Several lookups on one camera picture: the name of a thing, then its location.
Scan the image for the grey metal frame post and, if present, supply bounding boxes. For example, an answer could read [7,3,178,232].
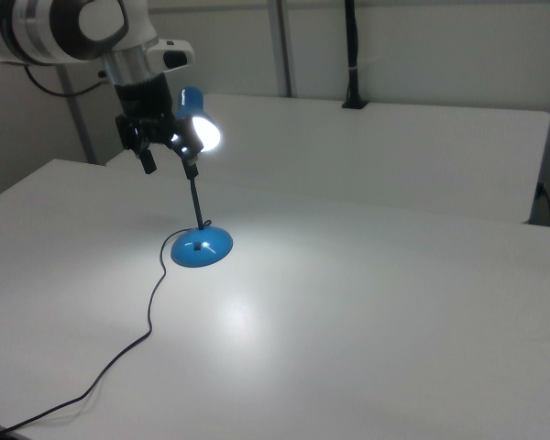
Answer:
[56,63,98,165]
[267,0,300,98]

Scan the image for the blue desk lamp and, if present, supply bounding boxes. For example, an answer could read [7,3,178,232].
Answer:
[170,85,235,270]

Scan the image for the black wall outlet cable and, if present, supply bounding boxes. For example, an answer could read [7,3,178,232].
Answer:
[534,181,550,226]

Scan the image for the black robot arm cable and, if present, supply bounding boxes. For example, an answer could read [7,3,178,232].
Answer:
[24,63,109,98]

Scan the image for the black clamped pole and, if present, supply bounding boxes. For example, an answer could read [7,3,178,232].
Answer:
[341,0,370,112]

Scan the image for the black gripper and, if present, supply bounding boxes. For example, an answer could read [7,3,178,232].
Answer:
[114,72,203,180]

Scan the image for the black lamp power cable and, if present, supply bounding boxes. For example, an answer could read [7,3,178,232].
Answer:
[0,219,213,440]

